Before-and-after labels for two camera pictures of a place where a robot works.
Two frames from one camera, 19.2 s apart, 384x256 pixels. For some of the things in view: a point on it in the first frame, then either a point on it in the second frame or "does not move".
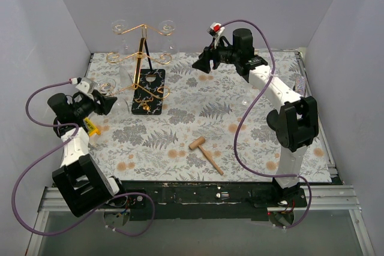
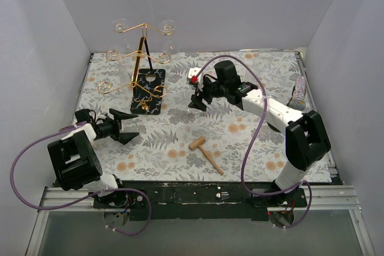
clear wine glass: (120, 107) to (182, 98)
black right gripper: (213, 57) to (204, 93)
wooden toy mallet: (198, 142) does not move
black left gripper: (98, 102) to (117, 127)
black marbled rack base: (148, 92) does not move
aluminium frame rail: (334, 197) does not move
